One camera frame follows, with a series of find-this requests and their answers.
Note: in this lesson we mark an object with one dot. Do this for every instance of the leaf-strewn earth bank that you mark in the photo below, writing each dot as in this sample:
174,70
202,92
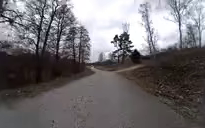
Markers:
176,80

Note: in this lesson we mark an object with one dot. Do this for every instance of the pale side path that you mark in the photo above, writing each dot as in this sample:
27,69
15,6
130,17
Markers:
130,68

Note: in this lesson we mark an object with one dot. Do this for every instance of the dark evergreen bush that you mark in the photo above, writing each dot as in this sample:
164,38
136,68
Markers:
135,56

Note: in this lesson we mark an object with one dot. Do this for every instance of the row of bare trees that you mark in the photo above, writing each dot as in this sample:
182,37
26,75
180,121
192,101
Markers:
46,30

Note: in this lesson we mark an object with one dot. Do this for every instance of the grey asphalt road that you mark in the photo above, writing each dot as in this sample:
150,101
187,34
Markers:
100,100

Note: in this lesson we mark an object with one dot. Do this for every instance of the dark brown hedge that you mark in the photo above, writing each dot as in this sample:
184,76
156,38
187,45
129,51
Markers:
30,68

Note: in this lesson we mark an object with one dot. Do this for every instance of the brown grass verge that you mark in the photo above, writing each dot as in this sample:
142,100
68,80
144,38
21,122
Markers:
40,87

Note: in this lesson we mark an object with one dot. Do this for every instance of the group of bare trees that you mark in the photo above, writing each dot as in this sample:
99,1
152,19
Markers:
190,23

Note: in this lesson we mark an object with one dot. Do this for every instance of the dark pine tree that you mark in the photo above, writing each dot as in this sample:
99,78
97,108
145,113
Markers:
122,45

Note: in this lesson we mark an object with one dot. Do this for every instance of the bare birch tree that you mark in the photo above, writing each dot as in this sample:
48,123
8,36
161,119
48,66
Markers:
149,30

